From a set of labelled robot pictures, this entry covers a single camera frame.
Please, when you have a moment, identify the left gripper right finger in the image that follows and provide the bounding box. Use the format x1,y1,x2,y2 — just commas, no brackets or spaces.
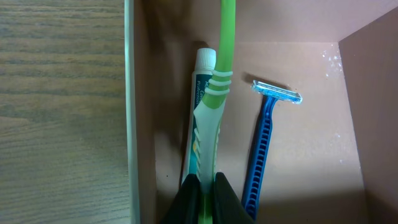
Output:
212,172,254,224

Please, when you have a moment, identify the blue disposable razor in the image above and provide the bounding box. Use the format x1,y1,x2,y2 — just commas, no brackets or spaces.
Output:
241,80,303,220

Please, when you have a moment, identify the green toothpaste tube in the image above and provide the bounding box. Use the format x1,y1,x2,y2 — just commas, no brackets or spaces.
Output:
181,48,216,184

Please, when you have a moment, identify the green white toothbrush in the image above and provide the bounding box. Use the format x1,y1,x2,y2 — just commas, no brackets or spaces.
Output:
193,0,236,224

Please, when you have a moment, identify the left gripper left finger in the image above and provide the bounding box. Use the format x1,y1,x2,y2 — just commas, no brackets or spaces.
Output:
160,174,200,224

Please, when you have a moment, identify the white box pink interior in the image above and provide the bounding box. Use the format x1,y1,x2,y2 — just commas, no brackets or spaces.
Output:
125,1,397,223

